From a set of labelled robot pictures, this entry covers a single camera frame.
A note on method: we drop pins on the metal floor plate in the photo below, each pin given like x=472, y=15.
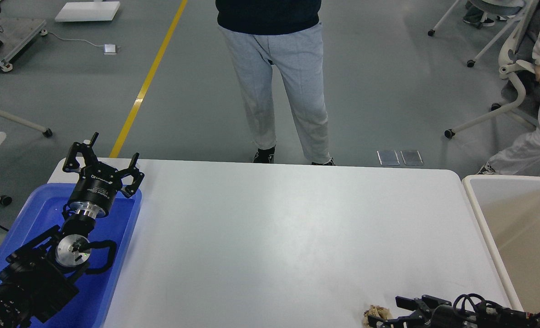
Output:
x=388, y=158
x=412, y=157

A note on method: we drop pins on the white chair legs top right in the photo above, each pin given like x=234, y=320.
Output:
x=457, y=44

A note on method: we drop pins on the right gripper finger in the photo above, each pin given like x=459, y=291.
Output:
x=417, y=321
x=425, y=304

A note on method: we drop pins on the metal floor plate left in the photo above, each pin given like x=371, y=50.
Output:
x=388, y=158

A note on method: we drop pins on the seated person far right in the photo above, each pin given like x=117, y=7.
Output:
x=477, y=11

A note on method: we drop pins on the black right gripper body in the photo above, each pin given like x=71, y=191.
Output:
x=445, y=316

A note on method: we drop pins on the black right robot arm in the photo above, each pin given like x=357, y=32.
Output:
x=467, y=311

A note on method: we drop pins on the white power adapter with cable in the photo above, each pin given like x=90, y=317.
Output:
x=107, y=48

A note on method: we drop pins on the grey wheeled cart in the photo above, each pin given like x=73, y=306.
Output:
x=15, y=34

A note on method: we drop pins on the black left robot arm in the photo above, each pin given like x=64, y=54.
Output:
x=40, y=277

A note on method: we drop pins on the beige plastic bin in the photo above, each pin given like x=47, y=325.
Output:
x=507, y=209

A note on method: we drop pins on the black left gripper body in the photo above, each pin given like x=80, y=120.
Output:
x=98, y=185

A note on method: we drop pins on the brown paper ball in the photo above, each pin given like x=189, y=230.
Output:
x=375, y=316

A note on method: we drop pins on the white board on floor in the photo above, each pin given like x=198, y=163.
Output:
x=88, y=11

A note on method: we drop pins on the metal floor plate right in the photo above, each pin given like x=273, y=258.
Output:
x=412, y=157

